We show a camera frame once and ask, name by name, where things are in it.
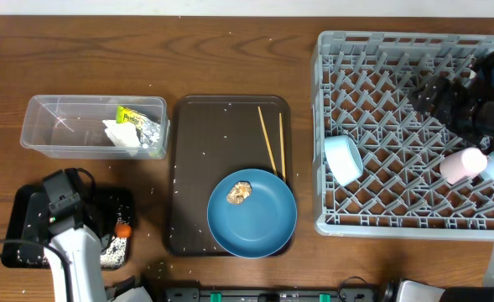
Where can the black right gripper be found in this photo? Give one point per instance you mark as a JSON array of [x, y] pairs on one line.
[[452, 91]]

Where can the pink plastic cup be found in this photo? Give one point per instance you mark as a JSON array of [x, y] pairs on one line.
[[467, 163]]

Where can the light blue rice bowl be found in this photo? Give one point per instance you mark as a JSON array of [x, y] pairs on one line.
[[343, 158]]

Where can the wooden chopstick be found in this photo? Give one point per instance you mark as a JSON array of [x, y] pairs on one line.
[[282, 149], [267, 141]]

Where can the gold foil wrapper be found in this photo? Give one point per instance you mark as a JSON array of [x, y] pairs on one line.
[[239, 192]]

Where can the blue plate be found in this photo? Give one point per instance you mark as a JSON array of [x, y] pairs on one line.
[[262, 224]]

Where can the yellow snack wrapper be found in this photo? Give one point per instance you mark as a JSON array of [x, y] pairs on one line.
[[148, 131]]

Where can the orange carrot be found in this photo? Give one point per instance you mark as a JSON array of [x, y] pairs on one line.
[[123, 230]]

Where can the light blue plastic cup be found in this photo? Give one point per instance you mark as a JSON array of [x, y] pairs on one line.
[[488, 172]]

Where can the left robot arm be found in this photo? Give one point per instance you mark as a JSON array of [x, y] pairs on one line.
[[77, 234]]

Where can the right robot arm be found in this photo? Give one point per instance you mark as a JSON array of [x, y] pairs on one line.
[[486, 291]]

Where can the grey dishwasher rack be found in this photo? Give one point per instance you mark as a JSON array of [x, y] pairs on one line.
[[359, 88]]

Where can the brown serving tray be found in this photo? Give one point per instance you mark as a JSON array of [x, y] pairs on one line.
[[214, 136]]

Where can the white crumpled napkin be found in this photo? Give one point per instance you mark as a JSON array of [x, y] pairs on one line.
[[123, 135]]

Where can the white rice pile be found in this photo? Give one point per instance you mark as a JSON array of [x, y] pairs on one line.
[[115, 256]]

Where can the clear plastic bin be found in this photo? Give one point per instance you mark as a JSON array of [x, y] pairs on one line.
[[71, 127]]

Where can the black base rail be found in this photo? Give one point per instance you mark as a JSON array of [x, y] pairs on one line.
[[353, 289]]

